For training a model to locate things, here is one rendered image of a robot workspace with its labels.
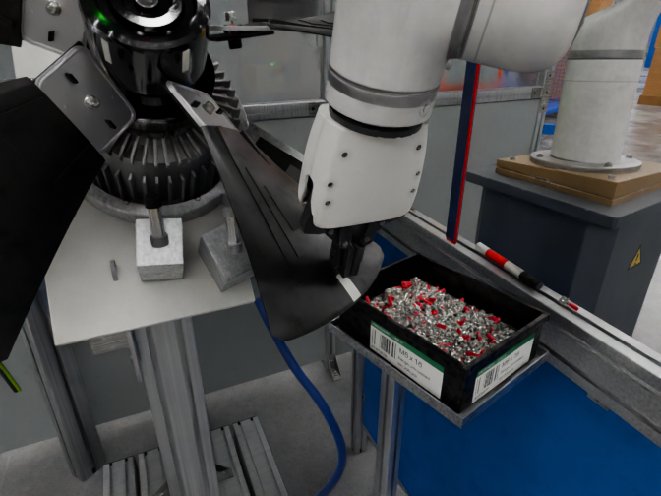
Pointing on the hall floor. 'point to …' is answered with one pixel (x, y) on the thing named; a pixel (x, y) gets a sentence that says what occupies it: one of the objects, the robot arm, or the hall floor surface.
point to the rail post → (356, 405)
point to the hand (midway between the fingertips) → (346, 253)
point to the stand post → (178, 405)
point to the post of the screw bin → (389, 435)
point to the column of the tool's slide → (62, 391)
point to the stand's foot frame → (116, 482)
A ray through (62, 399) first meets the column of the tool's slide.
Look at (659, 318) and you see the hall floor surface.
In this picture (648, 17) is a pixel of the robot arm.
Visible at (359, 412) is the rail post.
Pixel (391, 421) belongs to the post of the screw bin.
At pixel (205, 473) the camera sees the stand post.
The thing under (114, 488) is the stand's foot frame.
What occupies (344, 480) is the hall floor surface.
